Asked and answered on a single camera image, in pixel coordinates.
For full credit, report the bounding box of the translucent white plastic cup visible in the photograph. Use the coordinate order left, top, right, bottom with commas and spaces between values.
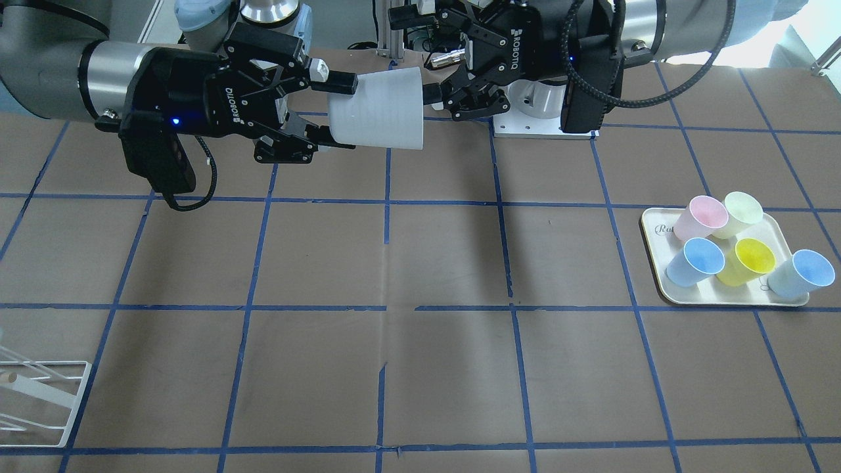
327, 67, 424, 150

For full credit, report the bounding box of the light blue plastic cup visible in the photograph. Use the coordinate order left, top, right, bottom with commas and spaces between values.
767, 249, 836, 298

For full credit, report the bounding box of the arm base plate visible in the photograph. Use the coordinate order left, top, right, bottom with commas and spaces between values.
493, 80, 600, 140

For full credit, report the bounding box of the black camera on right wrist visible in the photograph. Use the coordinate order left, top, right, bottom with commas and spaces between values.
118, 110, 197, 194

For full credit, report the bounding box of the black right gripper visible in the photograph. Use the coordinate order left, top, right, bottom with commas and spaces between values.
95, 26, 358, 164

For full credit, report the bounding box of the cream plastic tray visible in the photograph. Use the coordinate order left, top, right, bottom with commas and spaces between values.
641, 208, 810, 307

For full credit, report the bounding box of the pink plastic cup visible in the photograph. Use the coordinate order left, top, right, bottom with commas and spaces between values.
673, 195, 729, 240

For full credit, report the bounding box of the white wire cup rack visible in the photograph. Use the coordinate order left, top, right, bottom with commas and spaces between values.
1, 347, 92, 449

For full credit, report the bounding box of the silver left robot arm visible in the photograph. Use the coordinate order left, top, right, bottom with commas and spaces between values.
388, 1, 805, 134

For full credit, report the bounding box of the pale green plastic cup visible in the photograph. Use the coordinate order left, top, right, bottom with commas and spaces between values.
712, 191, 765, 239

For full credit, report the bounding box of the aluminium frame post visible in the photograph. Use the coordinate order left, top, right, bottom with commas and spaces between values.
375, 0, 405, 63

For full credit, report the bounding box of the yellow plastic cup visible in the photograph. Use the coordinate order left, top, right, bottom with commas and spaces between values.
717, 238, 776, 287

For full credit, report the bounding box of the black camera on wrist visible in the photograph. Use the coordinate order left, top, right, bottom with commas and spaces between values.
561, 34, 621, 134
118, 110, 197, 194

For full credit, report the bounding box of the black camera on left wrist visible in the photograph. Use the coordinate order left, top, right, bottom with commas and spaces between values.
561, 34, 621, 134

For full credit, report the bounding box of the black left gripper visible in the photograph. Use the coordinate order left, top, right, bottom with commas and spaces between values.
388, 1, 572, 121

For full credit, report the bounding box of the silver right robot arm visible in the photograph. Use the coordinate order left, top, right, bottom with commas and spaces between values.
2, 1, 358, 177

